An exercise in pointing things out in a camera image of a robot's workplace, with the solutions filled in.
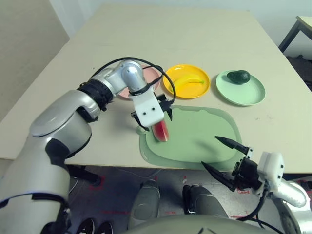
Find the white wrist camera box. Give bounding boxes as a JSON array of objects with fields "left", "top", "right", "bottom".
[
  {"left": 129, "top": 91, "right": 164, "bottom": 127},
  {"left": 253, "top": 151, "right": 285, "bottom": 195}
]

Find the black rough floor mat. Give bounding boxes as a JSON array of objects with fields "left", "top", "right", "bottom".
[{"left": 286, "top": 55, "right": 312, "bottom": 83}]

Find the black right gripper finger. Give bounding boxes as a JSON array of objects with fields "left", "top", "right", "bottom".
[
  {"left": 214, "top": 136, "right": 252, "bottom": 156},
  {"left": 201, "top": 161, "right": 237, "bottom": 192}
]

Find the black camera cable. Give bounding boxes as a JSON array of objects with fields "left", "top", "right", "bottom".
[
  {"left": 92, "top": 57, "right": 176, "bottom": 108},
  {"left": 235, "top": 187, "right": 283, "bottom": 234}
]

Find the yellow plastic plate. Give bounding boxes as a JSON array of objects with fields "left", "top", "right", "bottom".
[{"left": 162, "top": 64, "right": 211, "bottom": 99}]

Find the grey robot left leg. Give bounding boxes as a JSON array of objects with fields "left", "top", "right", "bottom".
[{"left": 128, "top": 179, "right": 160, "bottom": 229}]

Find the toy watermelon slice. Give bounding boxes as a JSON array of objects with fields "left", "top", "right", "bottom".
[{"left": 151, "top": 120, "right": 170, "bottom": 143}]

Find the black right camera cable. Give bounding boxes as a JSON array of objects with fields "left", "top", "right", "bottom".
[{"left": 235, "top": 187, "right": 283, "bottom": 234}]

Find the green silicone cutting mat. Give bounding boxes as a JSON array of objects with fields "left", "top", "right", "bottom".
[{"left": 135, "top": 105, "right": 243, "bottom": 170}]

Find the black left camera cable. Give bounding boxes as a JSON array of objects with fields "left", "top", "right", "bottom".
[{"left": 92, "top": 57, "right": 176, "bottom": 108}]

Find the black table leg bar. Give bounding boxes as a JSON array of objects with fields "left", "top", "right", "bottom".
[{"left": 67, "top": 165, "right": 102, "bottom": 187}]

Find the mint green plastic plate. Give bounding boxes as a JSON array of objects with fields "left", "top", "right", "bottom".
[{"left": 215, "top": 70, "right": 266, "bottom": 107}]

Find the pink plastic plate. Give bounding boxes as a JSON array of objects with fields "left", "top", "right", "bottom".
[{"left": 116, "top": 65, "right": 161, "bottom": 100}]

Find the dark green toy avocado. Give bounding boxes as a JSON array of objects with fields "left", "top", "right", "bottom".
[{"left": 227, "top": 70, "right": 251, "bottom": 85}]

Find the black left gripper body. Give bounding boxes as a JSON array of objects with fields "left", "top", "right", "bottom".
[{"left": 156, "top": 94, "right": 173, "bottom": 112}]

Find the side table with black legs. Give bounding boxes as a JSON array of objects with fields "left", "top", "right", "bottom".
[{"left": 278, "top": 16, "right": 312, "bottom": 53}]

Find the grey robot leg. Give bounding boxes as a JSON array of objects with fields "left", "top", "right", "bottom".
[
  {"left": 128, "top": 179, "right": 160, "bottom": 229},
  {"left": 182, "top": 184, "right": 229, "bottom": 217}
]

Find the grey robot torso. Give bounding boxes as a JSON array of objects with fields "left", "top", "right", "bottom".
[{"left": 126, "top": 214, "right": 288, "bottom": 234}]

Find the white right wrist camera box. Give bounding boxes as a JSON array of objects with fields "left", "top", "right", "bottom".
[{"left": 253, "top": 151, "right": 285, "bottom": 195}]

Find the black bystander shoe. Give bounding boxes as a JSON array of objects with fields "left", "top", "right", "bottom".
[
  {"left": 97, "top": 220, "right": 113, "bottom": 234},
  {"left": 77, "top": 218, "right": 96, "bottom": 234}
]

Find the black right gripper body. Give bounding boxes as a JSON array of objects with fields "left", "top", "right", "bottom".
[{"left": 233, "top": 147, "right": 265, "bottom": 191}]

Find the grey robot right leg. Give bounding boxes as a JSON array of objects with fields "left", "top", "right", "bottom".
[{"left": 182, "top": 184, "right": 229, "bottom": 217}]

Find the yellow toy banana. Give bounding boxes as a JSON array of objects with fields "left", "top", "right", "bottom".
[{"left": 174, "top": 76, "right": 205, "bottom": 89}]

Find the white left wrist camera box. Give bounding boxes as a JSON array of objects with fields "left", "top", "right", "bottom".
[{"left": 129, "top": 91, "right": 164, "bottom": 127}]

